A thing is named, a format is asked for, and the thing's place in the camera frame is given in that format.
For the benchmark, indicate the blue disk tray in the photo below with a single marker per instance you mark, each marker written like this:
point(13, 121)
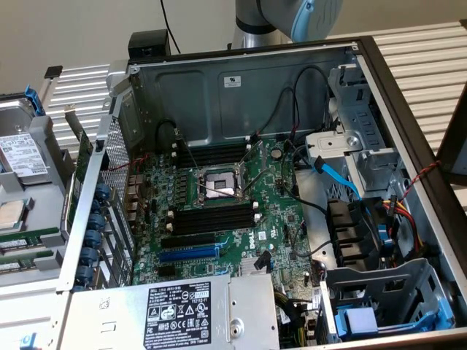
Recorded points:
point(341, 328)

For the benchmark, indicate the metal port block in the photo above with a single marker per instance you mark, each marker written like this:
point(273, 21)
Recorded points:
point(135, 200)

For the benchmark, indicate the RAM slot white latches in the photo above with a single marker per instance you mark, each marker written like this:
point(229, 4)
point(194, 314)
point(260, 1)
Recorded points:
point(213, 214)
point(213, 227)
point(219, 155)
point(219, 145)

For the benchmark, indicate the long black expansion slot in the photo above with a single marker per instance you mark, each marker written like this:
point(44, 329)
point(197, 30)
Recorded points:
point(188, 240)

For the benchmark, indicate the small black clip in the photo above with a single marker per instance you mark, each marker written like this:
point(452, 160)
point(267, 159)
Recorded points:
point(53, 71)

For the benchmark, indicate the silver finned heatsink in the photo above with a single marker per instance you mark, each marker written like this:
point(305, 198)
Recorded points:
point(246, 268)

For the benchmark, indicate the silver disk bay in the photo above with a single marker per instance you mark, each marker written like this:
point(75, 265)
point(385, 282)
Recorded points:
point(365, 280)
point(359, 116)

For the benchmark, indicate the dark brown panel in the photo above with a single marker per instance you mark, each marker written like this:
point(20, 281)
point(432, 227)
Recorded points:
point(454, 146)

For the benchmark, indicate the silver hard disk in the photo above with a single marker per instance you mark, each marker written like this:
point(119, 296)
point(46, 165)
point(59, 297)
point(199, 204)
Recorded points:
point(22, 153)

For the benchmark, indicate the black plastic fan shroud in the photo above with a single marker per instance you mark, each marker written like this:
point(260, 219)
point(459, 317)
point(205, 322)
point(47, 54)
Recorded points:
point(346, 226)

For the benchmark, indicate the green motherboard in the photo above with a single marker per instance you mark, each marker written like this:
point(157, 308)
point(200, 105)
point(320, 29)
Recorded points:
point(284, 204)

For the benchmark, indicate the silver power supply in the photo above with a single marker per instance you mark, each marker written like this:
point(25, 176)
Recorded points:
point(109, 328)

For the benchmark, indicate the green graphics card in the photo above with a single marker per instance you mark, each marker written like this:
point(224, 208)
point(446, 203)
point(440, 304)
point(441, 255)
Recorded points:
point(84, 153)

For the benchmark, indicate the CPU socket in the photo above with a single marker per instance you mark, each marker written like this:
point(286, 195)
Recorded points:
point(219, 180)

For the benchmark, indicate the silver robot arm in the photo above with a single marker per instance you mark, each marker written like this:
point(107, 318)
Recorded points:
point(251, 22)

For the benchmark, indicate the blue expansion slot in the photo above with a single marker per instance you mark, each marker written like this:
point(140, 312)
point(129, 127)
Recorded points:
point(188, 254)

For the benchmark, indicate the grey parts rack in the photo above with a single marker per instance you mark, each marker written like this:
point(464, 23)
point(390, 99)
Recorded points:
point(47, 204)

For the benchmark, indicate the silver CPU chip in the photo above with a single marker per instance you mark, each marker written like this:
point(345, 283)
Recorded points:
point(11, 215)

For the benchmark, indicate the thin metal locking lever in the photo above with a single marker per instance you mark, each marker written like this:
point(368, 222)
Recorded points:
point(218, 190)
point(189, 154)

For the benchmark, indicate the green RAM stick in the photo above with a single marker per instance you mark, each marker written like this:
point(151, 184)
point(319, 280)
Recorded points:
point(25, 240)
point(22, 263)

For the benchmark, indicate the blue disk bracket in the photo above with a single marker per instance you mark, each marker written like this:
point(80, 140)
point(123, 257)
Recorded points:
point(34, 102)

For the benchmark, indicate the open metal PC case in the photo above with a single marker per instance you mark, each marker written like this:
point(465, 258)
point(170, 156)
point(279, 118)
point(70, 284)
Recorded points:
point(262, 73)

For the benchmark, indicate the blue card retention knob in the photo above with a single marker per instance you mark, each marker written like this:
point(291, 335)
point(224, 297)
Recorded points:
point(85, 274)
point(78, 288)
point(97, 221)
point(93, 238)
point(89, 255)
point(103, 190)
point(96, 206)

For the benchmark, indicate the short black expansion slot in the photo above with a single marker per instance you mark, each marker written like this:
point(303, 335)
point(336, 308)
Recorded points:
point(166, 270)

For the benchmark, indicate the silver coin battery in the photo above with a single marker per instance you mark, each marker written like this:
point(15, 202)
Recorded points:
point(278, 152)

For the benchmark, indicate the white label tag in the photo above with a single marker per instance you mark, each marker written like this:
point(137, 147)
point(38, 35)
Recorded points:
point(317, 295)

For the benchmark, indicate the black box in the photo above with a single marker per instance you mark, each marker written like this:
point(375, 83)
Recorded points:
point(149, 45)

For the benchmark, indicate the small blue latch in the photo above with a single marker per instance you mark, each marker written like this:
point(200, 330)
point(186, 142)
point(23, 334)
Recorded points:
point(29, 342)

